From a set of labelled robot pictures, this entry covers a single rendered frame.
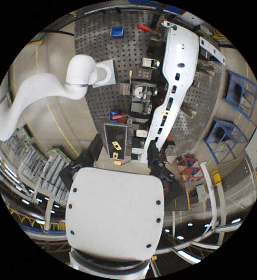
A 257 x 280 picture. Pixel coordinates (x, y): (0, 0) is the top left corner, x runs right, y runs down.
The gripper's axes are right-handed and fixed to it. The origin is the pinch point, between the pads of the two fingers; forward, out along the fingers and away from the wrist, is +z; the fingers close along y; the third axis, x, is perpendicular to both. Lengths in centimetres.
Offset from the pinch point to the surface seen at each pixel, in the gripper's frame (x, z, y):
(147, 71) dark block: 12.8, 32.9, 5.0
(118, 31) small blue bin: 56, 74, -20
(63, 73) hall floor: 28, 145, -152
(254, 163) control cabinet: -68, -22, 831
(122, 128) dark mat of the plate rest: -18.0, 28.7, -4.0
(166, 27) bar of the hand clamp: 33.7, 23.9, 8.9
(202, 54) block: 41, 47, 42
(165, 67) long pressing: 18, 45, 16
